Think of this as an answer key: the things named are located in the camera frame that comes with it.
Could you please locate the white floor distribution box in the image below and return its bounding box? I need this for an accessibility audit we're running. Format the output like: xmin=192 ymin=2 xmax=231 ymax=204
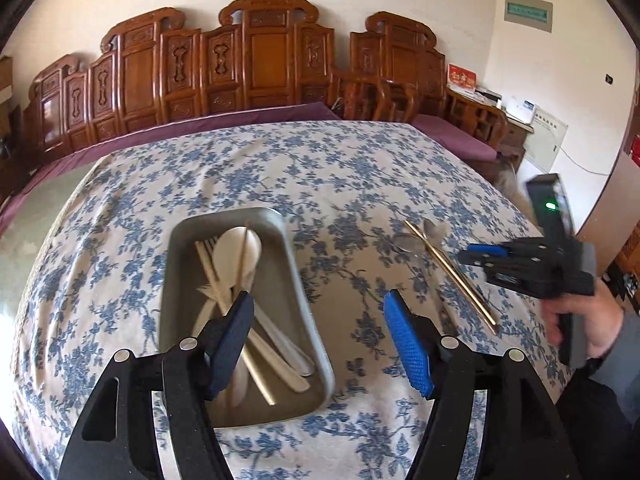
xmin=524 ymin=107 xmax=568 ymax=174

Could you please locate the grey metal tray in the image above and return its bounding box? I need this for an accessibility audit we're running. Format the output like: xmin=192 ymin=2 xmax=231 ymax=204
xmin=160 ymin=207 xmax=335 ymax=428

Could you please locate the white plastic fork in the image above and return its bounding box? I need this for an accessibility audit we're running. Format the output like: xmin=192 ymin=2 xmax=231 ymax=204
xmin=196 ymin=234 xmax=317 ymax=378

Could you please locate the purple armchair cushion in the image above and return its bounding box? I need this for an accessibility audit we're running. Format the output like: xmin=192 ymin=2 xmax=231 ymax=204
xmin=411 ymin=114 xmax=497 ymax=162

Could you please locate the pale bamboo chopstick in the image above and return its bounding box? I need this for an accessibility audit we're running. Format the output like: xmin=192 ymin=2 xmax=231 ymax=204
xmin=404 ymin=219 xmax=499 ymax=335

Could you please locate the light wooden chopstick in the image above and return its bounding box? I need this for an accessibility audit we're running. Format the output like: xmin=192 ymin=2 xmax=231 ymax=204
xmin=194 ymin=240 xmax=276 ymax=406

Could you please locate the grey wall electrical panel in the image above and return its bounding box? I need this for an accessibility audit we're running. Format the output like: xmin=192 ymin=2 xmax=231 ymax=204
xmin=503 ymin=0 xmax=553 ymax=34

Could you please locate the red gift box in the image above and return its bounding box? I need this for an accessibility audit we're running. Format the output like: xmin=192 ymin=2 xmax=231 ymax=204
xmin=447 ymin=63 xmax=477 ymax=92

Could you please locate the long carved wooden bench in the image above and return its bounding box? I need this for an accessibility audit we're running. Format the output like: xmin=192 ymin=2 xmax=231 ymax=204
xmin=22 ymin=0 xmax=392 ymax=172

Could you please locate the wooden side cabinet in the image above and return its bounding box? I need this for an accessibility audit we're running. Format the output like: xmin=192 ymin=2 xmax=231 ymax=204
xmin=497 ymin=116 xmax=534 ymax=171

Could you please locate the person's right hand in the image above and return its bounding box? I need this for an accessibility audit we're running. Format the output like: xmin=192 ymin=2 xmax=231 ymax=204
xmin=540 ymin=280 xmax=624 ymax=359

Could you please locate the round steel spoon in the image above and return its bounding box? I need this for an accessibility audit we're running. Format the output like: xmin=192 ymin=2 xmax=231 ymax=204
xmin=423 ymin=219 xmax=449 ymax=250

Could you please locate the carved wooden armchair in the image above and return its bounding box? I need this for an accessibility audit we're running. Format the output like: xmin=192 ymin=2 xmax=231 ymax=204
xmin=329 ymin=11 xmax=508 ymax=160

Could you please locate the steel spoon slotted handle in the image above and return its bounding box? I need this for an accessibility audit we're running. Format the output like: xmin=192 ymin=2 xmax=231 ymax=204
xmin=393 ymin=233 xmax=426 ymax=255

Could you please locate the white router device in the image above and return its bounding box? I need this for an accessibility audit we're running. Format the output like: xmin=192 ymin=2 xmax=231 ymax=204
xmin=503 ymin=96 xmax=537 ymax=126

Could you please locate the person's grey sleeve forearm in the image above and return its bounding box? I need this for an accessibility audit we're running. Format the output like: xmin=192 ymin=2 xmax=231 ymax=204
xmin=569 ymin=309 xmax=640 ymax=480

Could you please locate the blue floral tablecloth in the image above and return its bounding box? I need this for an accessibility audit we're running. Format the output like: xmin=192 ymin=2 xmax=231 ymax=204
xmin=12 ymin=122 xmax=570 ymax=479

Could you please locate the grey fluffy duster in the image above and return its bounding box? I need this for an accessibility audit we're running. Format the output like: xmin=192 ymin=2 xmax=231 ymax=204
xmin=494 ymin=159 xmax=527 ymax=212

